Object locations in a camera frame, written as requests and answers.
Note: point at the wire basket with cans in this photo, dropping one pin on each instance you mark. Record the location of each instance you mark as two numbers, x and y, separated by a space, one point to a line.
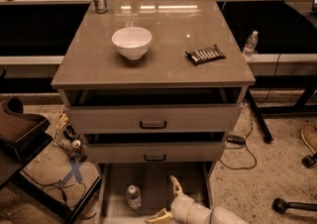
66 139

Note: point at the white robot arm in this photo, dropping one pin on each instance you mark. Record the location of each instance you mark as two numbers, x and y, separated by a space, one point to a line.
221 215

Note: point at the blue tape cross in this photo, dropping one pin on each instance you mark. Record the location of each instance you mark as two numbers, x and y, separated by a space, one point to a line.
75 164

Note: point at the water bottle on ledge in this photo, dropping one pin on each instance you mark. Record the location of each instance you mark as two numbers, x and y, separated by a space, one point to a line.
250 45

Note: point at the dark brown chair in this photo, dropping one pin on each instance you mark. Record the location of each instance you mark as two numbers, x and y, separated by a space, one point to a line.
22 137

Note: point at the black power adapter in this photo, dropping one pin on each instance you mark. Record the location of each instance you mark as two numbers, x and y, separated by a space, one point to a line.
236 140

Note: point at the bottom open grey drawer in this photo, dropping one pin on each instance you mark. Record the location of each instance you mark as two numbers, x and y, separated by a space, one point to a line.
153 179

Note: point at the grey drawer cabinet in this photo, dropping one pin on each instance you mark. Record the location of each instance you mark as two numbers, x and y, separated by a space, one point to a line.
177 26

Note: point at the top grey drawer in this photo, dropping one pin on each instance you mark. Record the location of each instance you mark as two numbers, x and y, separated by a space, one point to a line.
165 111

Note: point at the white ceramic bowl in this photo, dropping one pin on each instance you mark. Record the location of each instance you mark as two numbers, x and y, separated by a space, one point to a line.
132 42

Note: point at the black office chair base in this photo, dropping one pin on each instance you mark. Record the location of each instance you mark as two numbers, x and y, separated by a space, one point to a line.
281 206

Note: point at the clear plastic water bottle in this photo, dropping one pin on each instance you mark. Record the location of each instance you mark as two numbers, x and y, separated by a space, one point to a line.
134 197

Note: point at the black snack bar packet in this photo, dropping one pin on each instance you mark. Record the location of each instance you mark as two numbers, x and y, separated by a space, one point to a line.
205 55

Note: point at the middle grey drawer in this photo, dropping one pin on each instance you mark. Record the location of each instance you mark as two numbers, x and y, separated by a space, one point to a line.
155 147

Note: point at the brown shoe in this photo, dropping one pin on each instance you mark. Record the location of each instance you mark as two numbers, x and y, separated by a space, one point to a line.
309 137

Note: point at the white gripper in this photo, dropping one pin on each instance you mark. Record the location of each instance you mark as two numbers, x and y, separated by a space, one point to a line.
179 207

